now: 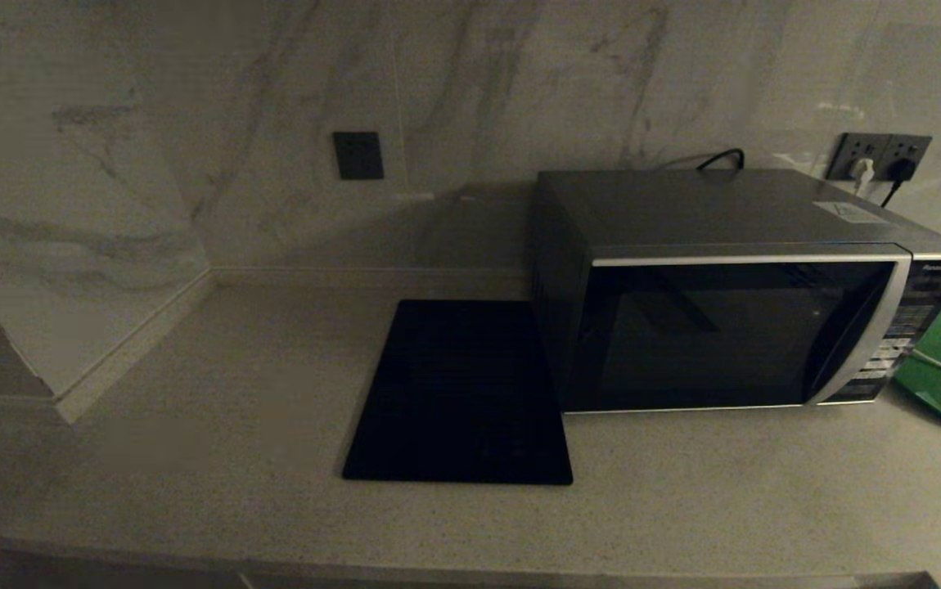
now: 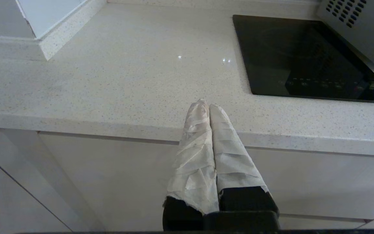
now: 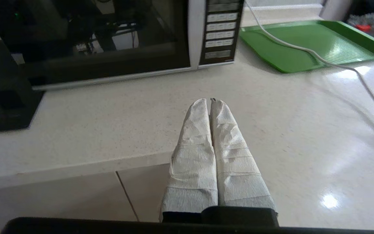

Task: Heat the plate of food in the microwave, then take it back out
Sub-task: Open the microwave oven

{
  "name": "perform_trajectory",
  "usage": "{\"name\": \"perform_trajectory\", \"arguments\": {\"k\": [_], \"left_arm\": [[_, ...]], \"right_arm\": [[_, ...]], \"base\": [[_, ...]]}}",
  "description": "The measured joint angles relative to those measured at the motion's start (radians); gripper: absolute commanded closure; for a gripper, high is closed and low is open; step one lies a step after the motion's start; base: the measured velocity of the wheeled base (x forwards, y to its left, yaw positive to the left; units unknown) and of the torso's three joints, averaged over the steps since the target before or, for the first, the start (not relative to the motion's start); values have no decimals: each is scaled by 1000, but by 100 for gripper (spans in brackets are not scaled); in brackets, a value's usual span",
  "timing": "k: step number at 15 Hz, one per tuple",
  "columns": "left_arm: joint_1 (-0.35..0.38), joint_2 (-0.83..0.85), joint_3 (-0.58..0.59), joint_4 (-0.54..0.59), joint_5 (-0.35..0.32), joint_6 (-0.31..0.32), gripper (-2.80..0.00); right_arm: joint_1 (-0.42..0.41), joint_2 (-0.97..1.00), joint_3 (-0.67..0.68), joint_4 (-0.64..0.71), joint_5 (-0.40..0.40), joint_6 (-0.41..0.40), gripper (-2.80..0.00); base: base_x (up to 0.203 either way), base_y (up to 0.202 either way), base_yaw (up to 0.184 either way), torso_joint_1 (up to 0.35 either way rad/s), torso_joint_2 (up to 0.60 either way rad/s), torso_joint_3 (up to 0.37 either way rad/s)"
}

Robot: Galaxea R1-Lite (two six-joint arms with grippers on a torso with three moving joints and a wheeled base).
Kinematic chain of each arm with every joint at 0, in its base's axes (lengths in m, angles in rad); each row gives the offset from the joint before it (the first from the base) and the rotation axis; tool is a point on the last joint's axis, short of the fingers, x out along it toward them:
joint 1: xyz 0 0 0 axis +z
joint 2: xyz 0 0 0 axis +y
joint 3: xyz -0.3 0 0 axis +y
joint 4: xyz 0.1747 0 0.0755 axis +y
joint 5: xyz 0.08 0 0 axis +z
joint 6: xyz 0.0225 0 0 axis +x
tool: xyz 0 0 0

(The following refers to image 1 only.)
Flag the black blank wall panel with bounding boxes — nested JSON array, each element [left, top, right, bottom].
[[333, 132, 385, 181]]

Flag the black power plug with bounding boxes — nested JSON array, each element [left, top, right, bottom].
[[881, 155, 920, 208]]

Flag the black glass induction cooktop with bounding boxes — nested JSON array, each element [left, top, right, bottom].
[[342, 299, 575, 487]]

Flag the grey double wall outlet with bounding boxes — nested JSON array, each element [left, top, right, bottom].
[[826, 133, 933, 182]]

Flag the silver microwave oven body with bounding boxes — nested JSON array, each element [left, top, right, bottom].
[[529, 169, 941, 414]]

